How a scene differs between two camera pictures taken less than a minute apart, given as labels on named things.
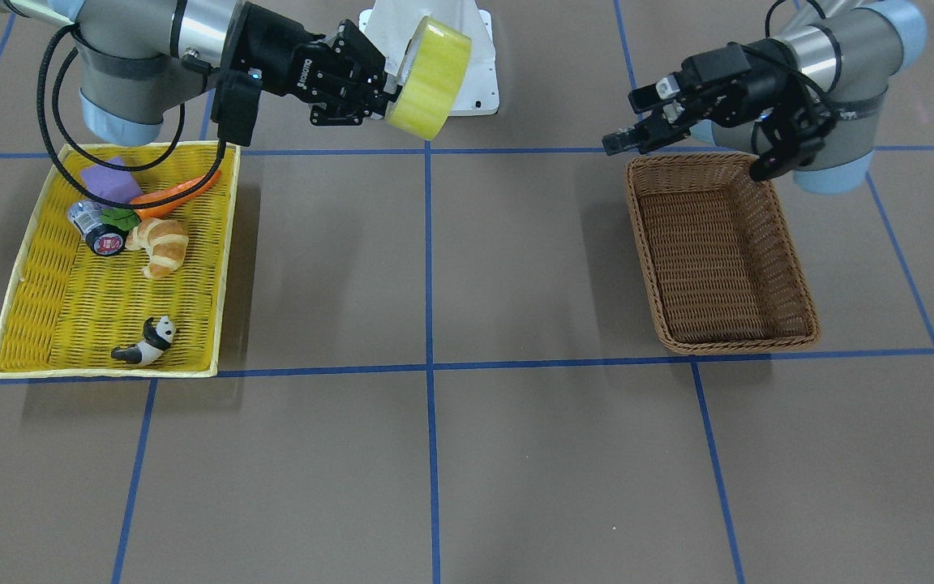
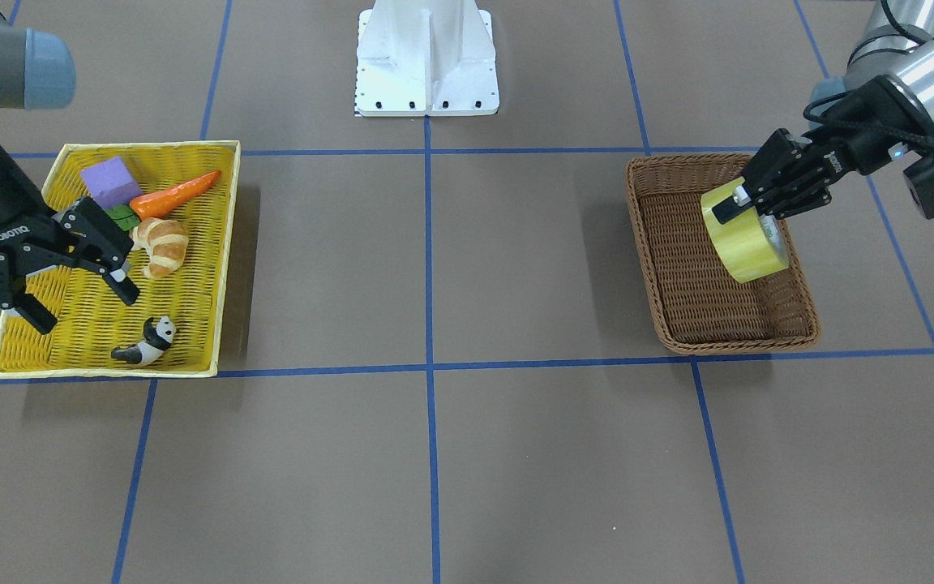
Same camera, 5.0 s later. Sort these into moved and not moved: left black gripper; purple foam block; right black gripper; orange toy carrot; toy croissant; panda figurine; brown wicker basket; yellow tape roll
Moved: yellow tape roll; right black gripper; left black gripper
Not moved: brown wicker basket; purple foam block; panda figurine; orange toy carrot; toy croissant
